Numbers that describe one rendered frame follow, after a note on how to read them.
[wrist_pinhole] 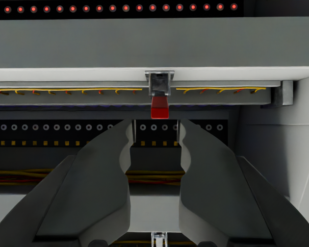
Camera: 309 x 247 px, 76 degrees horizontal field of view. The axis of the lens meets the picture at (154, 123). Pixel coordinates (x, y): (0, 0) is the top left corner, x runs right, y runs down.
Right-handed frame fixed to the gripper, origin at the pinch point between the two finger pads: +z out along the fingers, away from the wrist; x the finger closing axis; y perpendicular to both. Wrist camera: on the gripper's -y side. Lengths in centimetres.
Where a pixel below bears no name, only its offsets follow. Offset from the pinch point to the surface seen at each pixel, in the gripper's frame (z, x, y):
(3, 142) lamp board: 19.1, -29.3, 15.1
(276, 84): 10.6, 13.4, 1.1
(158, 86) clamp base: 9.3, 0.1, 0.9
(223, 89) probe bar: 10.7, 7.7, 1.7
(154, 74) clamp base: 7.4, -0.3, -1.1
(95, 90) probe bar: 12.4, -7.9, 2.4
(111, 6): 23.9, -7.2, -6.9
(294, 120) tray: 9.3, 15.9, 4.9
